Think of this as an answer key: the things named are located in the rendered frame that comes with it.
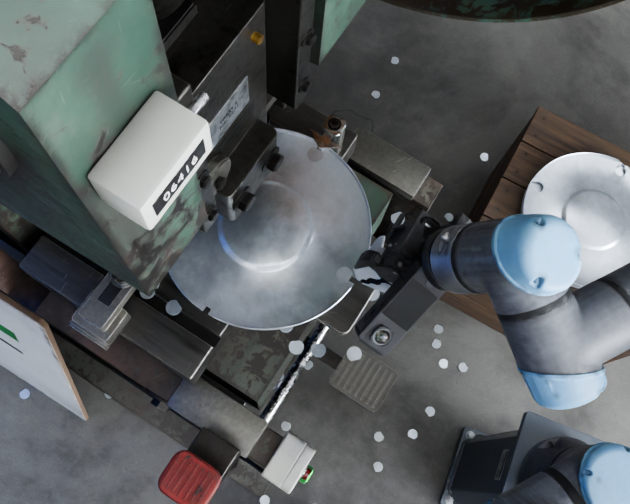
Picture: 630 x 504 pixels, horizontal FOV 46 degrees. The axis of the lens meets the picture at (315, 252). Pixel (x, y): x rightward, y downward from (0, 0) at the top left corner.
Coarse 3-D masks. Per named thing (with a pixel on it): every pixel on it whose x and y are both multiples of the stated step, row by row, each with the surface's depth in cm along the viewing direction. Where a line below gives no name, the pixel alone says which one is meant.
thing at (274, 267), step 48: (288, 144) 105; (288, 192) 102; (336, 192) 103; (192, 240) 100; (240, 240) 99; (288, 240) 100; (336, 240) 101; (192, 288) 98; (240, 288) 98; (288, 288) 99; (336, 288) 99
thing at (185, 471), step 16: (176, 464) 93; (192, 464) 94; (208, 464) 94; (160, 480) 93; (176, 480) 93; (192, 480) 93; (208, 480) 93; (176, 496) 92; (192, 496) 92; (208, 496) 93
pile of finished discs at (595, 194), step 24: (552, 168) 151; (576, 168) 151; (600, 168) 152; (624, 168) 152; (528, 192) 149; (552, 192) 150; (576, 192) 150; (600, 192) 150; (624, 192) 150; (576, 216) 148; (600, 216) 148; (624, 216) 149; (600, 240) 147; (624, 240) 147; (600, 264) 146; (624, 264) 146
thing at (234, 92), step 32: (192, 0) 64; (224, 0) 66; (256, 0) 66; (192, 32) 65; (224, 32) 65; (256, 32) 68; (192, 64) 64; (224, 64) 66; (256, 64) 74; (224, 96) 70; (256, 96) 79; (224, 128) 75; (256, 128) 84; (224, 160) 78; (256, 160) 83; (224, 192) 81
